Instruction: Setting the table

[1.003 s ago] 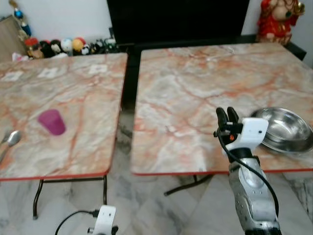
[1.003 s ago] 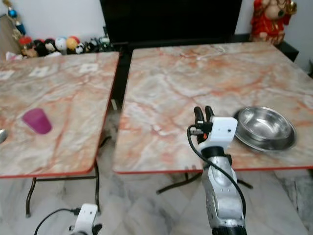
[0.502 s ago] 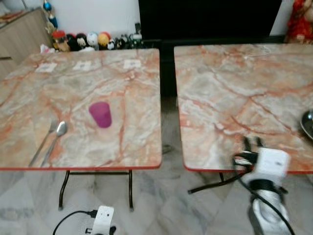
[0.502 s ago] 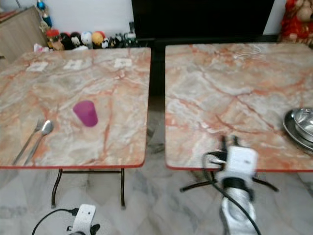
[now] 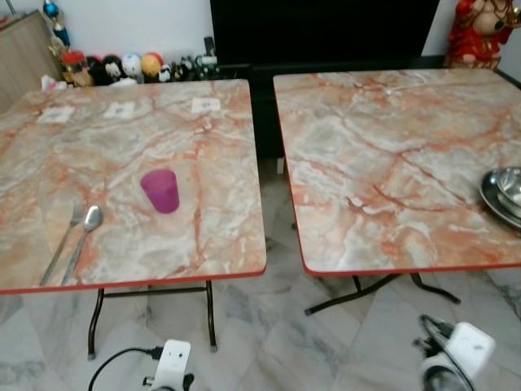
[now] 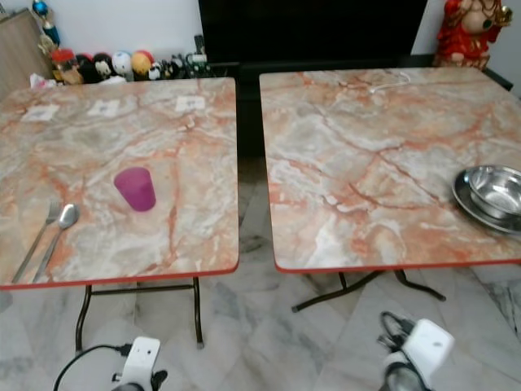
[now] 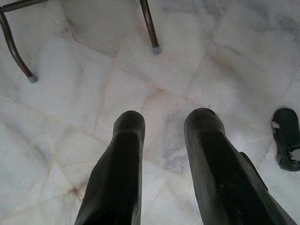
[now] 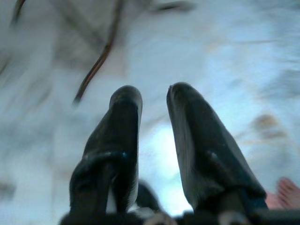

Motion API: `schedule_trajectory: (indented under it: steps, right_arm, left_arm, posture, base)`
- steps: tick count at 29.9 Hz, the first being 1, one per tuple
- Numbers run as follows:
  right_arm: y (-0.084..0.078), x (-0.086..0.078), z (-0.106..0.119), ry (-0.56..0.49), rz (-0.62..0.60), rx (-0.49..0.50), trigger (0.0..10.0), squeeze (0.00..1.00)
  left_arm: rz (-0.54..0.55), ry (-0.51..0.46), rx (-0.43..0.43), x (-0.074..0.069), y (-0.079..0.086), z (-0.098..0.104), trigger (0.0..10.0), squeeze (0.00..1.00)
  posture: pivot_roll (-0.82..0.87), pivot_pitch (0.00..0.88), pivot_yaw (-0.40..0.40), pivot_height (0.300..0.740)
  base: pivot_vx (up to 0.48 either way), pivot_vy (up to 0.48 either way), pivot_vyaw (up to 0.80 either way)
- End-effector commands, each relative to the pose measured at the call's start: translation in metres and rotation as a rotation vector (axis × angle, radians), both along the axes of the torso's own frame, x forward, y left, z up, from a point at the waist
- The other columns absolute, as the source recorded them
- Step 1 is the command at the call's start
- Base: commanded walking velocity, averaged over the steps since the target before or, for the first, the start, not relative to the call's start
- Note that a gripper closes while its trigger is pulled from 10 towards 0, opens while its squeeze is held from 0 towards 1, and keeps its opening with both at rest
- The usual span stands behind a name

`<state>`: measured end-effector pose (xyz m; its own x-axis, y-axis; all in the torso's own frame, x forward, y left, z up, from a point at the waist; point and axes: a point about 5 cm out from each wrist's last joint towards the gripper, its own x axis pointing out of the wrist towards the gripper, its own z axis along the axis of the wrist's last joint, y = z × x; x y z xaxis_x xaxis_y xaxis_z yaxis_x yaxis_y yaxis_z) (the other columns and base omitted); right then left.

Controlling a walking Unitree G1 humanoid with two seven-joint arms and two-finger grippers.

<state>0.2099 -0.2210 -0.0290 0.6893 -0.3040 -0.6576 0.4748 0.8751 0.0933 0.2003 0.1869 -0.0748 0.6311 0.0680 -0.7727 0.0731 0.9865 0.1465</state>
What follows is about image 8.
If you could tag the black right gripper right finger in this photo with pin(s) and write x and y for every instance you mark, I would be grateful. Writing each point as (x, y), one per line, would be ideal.
(201, 145)

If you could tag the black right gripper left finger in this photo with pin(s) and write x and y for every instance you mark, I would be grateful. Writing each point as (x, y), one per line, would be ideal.
(117, 140)

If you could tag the person's bare foot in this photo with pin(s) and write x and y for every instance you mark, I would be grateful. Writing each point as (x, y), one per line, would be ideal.
(284, 194)

